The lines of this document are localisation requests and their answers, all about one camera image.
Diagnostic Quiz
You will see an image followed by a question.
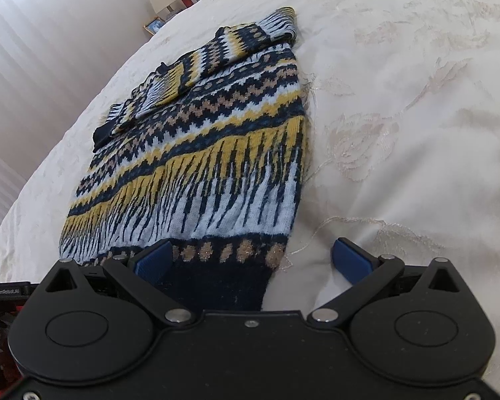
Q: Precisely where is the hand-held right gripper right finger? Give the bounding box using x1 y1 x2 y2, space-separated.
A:
306 237 463 326

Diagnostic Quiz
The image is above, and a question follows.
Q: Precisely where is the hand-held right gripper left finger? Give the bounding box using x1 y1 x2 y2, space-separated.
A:
37 239 192 326

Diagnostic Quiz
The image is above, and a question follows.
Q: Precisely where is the navy yellow patterned knit sweater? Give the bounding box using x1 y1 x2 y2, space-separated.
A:
58 6 312 313

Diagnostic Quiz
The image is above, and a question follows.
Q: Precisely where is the cream embroidered bedspread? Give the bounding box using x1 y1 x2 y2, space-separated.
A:
0 0 500 313

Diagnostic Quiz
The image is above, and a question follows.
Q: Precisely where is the framed photo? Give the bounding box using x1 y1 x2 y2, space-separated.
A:
143 17 166 35

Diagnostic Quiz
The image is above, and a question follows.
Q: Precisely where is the white curtain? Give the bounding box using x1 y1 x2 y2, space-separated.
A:
0 0 211 238

